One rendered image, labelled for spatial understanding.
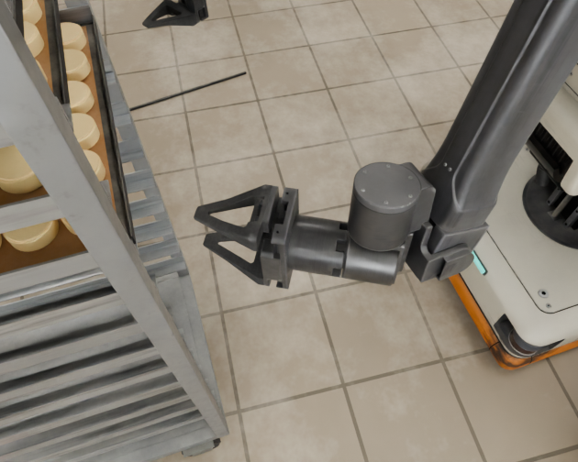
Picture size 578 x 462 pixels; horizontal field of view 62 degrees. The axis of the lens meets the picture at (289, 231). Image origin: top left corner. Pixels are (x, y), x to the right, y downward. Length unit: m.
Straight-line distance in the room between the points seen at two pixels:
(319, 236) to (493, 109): 0.19
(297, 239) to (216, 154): 1.43
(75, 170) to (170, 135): 1.62
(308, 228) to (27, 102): 0.26
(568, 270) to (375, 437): 0.67
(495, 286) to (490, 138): 0.96
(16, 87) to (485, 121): 0.33
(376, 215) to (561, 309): 1.01
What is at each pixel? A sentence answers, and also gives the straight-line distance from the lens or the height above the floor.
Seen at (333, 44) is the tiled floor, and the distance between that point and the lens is 2.36.
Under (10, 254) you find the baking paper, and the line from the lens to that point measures 0.57.
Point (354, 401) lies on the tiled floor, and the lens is 1.43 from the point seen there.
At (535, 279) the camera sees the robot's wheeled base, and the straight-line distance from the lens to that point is 1.38.
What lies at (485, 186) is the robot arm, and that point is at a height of 1.04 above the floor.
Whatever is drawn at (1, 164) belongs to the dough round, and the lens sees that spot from 0.48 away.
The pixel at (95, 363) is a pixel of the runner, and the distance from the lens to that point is 0.75.
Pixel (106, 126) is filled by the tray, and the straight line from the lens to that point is 0.64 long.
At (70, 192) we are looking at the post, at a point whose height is 1.10.
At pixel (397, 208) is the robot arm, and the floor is 1.06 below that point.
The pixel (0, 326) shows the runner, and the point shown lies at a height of 0.88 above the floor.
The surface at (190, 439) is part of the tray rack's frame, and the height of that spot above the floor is 0.15.
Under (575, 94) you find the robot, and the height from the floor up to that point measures 0.74.
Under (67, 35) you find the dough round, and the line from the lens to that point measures 0.77.
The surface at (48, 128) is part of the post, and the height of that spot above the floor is 1.16.
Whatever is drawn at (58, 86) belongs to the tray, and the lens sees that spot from 0.57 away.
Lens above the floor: 1.38
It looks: 57 degrees down
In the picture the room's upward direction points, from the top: straight up
